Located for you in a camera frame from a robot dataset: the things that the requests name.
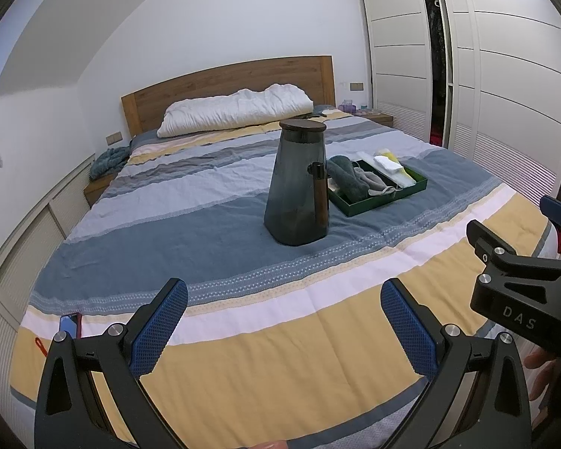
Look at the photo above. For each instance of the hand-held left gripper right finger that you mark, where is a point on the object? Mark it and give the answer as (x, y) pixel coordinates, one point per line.
(409, 327)

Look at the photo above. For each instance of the white wardrobe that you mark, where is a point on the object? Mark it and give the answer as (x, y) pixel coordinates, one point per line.
(495, 56)

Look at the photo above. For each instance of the striped bedspread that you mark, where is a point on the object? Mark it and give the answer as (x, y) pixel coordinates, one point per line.
(215, 224)

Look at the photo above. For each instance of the wall switch panel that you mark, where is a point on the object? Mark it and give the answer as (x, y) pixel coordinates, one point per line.
(113, 138)
(356, 86)

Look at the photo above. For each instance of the dark grey pitcher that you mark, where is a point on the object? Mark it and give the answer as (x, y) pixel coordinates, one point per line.
(292, 196)

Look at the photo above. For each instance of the white pillow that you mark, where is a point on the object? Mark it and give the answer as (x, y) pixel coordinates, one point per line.
(233, 110)

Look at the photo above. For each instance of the low louvred wall cabinet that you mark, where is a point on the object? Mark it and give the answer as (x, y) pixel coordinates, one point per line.
(28, 243)

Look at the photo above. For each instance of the small white towel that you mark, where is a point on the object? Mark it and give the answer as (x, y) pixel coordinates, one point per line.
(387, 163)

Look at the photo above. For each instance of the wooden bed headboard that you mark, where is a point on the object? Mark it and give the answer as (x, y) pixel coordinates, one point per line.
(205, 86)

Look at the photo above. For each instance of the grey cloth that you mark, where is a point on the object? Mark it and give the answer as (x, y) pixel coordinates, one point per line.
(376, 183)

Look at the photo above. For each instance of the person's right hand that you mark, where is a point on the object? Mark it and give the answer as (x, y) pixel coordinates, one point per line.
(544, 374)

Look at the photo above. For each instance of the grey blue pillow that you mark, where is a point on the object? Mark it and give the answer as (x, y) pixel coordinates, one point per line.
(145, 138)

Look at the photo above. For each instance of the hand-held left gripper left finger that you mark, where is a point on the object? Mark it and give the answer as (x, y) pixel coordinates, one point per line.
(161, 325)

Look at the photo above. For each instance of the teal knitted cloth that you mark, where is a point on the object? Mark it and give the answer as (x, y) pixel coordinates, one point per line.
(108, 161)

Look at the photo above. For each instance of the clear plastic bag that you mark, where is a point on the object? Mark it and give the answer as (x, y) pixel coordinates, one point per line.
(409, 178)

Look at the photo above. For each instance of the green tray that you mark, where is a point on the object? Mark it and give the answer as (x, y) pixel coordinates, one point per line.
(378, 201)

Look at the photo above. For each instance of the person's left hand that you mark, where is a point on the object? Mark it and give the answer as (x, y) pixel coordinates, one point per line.
(272, 445)

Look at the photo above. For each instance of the wooden nightstand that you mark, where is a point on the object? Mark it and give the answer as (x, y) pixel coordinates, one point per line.
(376, 119)
(100, 189)

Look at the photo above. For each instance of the yellow towel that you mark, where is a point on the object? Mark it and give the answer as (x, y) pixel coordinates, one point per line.
(389, 153)

